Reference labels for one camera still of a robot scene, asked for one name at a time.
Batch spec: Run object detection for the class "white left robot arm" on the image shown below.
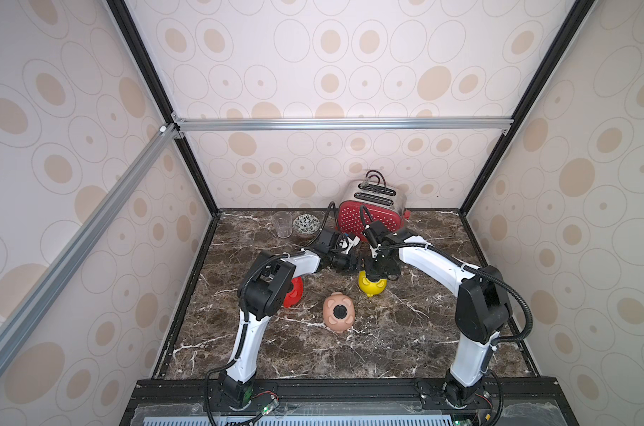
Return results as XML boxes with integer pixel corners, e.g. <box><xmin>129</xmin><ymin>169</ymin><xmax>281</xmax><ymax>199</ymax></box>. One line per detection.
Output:
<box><xmin>206</xmin><ymin>229</ymin><xmax>360</xmax><ymax>409</ymax></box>

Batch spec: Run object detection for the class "red piggy bank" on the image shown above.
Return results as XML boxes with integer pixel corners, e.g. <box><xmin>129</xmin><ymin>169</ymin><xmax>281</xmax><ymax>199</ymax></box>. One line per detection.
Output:
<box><xmin>283</xmin><ymin>277</ymin><xmax>304</xmax><ymax>308</ymax></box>

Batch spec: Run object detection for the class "pink piggy bank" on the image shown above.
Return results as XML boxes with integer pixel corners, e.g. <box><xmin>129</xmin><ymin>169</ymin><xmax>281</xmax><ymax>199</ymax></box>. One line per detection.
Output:
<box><xmin>323</xmin><ymin>292</ymin><xmax>356</xmax><ymax>334</ymax></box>

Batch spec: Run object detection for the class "aluminium frame rail left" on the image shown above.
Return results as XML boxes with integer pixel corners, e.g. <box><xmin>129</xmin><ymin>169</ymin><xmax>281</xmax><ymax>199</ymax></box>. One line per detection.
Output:
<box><xmin>0</xmin><ymin>124</ymin><xmax>179</xmax><ymax>377</ymax></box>

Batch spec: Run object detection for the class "aluminium frame rail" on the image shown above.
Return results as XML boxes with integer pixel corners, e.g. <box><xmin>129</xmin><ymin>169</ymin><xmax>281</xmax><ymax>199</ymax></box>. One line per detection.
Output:
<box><xmin>0</xmin><ymin>124</ymin><xmax>179</xmax><ymax>377</ymax></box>
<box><xmin>176</xmin><ymin>116</ymin><xmax>514</xmax><ymax>132</ymax></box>

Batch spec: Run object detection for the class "clear drinking glass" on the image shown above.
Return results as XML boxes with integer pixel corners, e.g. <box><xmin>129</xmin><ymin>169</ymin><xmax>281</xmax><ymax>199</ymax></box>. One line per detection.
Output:
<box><xmin>272</xmin><ymin>211</ymin><xmax>293</xmax><ymax>239</ymax></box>

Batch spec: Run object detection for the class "yellow piggy bank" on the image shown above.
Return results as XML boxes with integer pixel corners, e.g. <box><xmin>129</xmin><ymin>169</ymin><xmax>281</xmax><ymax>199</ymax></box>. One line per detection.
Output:
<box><xmin>359</xmin><ymin>271</ymin><xmax>388</xmax><ymax>297</ymax></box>

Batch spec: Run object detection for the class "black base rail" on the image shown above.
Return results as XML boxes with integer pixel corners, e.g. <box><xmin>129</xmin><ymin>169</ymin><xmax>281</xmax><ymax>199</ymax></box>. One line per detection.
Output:
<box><xmin>120</xmin><ymin>377</ymin><xmax>578</xmax><ymax>425</ymax></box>

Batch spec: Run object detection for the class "aluminium frame rail back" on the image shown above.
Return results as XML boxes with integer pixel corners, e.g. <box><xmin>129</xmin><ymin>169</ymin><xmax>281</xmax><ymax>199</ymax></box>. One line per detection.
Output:
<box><xmin>176</xmin><ymin>116</ymin><xmax>514</xmax><ymax>132</ymax></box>

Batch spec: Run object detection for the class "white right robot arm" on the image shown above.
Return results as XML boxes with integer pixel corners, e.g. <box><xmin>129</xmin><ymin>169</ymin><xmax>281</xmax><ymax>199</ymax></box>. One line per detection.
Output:
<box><xmin>363</xmin><ymin>220</ymin><xmax>533</xmax><ymax>408</ymax></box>

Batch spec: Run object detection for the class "red polka dot toaster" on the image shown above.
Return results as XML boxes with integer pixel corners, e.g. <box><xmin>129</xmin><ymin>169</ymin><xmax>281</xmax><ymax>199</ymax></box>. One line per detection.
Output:
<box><xmin>336</xmin><ymin>170</ymin><xmax>411</xmax><ymax>240</ymax></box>

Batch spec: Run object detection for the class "floral patterned bowl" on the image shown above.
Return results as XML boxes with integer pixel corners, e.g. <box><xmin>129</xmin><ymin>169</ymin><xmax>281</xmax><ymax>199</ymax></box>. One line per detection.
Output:
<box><xmin>292</xmin><ymin>214</ymin><xmax>321</xmax><ymax>238</ymax></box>

